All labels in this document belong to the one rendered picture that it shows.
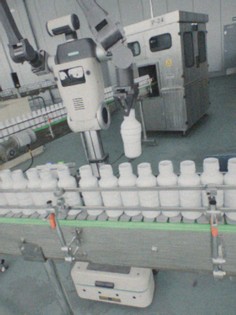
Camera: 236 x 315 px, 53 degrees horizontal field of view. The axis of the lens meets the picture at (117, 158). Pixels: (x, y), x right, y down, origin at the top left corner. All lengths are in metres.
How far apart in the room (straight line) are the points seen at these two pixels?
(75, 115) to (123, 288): 1.07
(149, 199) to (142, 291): 1.01
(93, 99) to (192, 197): 0.81
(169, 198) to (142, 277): 0.95
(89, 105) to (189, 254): 0.87
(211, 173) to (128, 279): 1.07
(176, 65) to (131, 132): 3.49
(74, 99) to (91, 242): 0.78
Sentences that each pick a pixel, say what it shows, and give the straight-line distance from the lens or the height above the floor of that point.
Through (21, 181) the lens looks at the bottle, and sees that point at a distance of 0.89.
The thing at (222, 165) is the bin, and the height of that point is 0.90.
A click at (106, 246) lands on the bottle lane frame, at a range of 0.82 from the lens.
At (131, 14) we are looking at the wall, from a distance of 13.03.
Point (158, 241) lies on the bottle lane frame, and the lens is 0.75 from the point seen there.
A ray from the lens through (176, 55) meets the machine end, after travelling 4.22.
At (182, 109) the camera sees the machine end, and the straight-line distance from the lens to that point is 4.32.
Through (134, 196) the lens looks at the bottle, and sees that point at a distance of 0.71.
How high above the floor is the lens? 1.44
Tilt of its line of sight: 21 degrees down
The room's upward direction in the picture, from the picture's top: 12 degrees counter-clockwise
